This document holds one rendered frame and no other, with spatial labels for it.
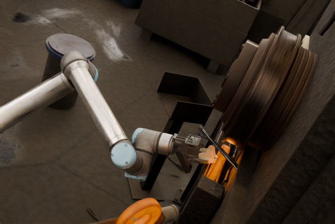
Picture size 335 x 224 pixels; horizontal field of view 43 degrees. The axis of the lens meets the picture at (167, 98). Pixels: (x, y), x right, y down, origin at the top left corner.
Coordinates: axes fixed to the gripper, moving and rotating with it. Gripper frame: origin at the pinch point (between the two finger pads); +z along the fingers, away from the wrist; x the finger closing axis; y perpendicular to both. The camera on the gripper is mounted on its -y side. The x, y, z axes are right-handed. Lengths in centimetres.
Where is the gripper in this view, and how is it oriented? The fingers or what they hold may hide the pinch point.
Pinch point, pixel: (218, 160)
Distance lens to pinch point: 179.0
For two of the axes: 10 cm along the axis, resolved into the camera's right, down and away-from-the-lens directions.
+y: 0.6, -8.9, -4.5
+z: 9.5, 1.9, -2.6
